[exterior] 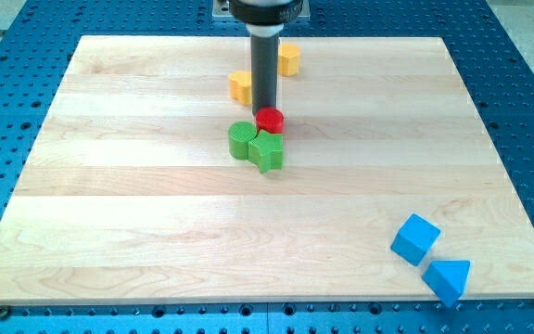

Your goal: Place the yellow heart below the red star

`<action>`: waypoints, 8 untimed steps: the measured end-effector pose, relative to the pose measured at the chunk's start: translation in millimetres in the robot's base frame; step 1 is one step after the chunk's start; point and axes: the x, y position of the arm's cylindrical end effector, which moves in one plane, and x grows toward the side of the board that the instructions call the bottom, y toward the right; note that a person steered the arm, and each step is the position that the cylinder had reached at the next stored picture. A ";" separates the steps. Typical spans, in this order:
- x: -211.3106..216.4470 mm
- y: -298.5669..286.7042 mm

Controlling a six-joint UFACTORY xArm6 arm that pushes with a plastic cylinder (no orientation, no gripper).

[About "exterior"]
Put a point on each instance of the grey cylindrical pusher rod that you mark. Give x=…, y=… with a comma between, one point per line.
x=264, y=42

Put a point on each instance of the yellow heart block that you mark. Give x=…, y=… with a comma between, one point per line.
x=240, y=87

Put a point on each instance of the green star block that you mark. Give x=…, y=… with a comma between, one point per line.
x=266, y=151

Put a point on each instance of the yellow hexagon block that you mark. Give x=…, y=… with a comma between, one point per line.
x=288, y=59

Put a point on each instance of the red cylinder block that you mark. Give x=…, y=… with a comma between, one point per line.
x=271, y=120

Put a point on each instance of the green cylinder block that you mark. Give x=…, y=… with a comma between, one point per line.
x=239, y=136

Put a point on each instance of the light wooden board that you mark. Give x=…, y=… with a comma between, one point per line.
x=130, y=195

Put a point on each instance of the blue cube block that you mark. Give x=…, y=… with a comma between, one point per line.
x=414, y=239

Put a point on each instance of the blue triangle block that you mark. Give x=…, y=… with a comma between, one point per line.
x=447, y=279

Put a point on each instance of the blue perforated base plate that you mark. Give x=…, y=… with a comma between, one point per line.
x=492, y=42

